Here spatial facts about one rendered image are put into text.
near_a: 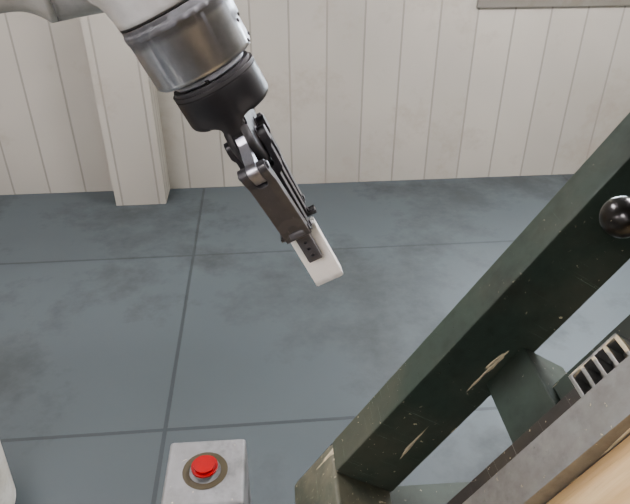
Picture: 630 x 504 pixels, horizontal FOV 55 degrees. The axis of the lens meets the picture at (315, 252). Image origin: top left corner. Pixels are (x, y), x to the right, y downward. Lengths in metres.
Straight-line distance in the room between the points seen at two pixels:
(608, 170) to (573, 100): 3.48
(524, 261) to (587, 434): 0.24
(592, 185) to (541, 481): 0.35
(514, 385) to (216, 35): 0.60
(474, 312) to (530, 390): 0.12
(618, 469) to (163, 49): 0.55
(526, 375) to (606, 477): 0.23
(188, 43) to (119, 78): 3.12
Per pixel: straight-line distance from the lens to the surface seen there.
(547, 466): 0.69
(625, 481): 0.66
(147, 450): 2.29
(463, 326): 0.85
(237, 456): 0.99
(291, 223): 0.54
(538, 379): 0.84
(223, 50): 0.49
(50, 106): 3.97
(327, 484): 1.01
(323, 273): 0.61
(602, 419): 0.66
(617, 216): 0.58
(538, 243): 0.81
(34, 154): 4.12
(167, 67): 0.49
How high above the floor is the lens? 1.69
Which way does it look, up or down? 32 degrees down
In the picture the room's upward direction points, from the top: straight up
